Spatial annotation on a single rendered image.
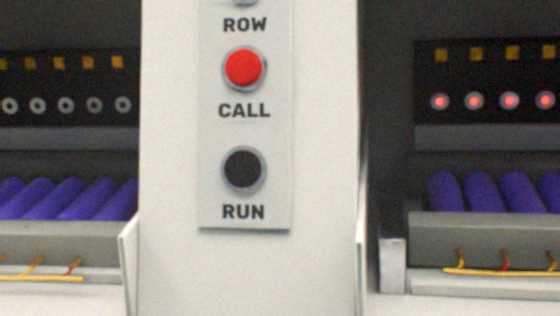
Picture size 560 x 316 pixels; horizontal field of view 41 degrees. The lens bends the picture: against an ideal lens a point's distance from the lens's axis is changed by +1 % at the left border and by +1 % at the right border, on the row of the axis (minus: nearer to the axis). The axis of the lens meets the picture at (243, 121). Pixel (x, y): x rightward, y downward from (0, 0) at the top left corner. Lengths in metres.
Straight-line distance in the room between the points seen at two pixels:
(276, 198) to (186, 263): 0.05
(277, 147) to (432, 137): 0.19
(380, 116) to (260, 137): 0.21
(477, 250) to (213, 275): 0.13
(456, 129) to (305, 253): 0.19
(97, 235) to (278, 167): 0.11
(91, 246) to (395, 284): 0.15
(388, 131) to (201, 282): 0.23
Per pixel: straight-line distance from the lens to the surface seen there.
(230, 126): 0.31
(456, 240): 0.38
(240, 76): 0.31
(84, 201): 0.44
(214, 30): 0.32
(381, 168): 0.51
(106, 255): 0.38
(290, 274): 0.31
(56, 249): 0.39
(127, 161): 0.49
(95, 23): 0.56
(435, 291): 0.36
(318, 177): 0.31
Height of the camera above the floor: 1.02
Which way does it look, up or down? 4 degrees up
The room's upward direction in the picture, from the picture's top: straight up
